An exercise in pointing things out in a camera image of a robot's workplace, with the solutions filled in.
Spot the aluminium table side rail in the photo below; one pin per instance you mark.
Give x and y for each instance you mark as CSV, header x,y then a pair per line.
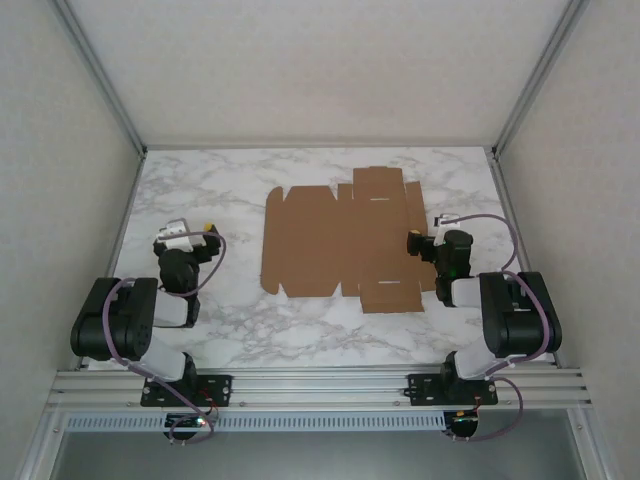
x,y
127,220
510,220

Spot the brown cardboard box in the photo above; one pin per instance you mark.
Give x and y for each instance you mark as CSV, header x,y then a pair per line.
x,y
320,240

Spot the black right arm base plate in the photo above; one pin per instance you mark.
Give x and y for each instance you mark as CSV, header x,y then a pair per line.
x,y
425,390

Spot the aluminium mounting rail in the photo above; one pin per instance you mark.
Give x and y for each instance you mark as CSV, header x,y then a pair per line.
x,y
320,387

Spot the aluminium frame post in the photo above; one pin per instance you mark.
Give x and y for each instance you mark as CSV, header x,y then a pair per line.
x,y
100,75
540,75

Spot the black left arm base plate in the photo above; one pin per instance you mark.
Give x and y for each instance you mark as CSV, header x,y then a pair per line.
x,y
220,390

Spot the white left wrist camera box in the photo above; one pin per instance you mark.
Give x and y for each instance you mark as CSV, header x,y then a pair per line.
x,y
176,234

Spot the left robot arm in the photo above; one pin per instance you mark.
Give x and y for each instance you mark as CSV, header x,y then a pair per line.
x,y
120,320

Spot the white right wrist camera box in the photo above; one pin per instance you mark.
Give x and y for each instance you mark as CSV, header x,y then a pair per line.
x,y
444,225

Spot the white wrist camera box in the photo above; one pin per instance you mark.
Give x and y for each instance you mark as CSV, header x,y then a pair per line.
x,y
444,225
176,234

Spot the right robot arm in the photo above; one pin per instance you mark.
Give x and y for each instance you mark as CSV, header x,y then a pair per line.
x,y
520,310

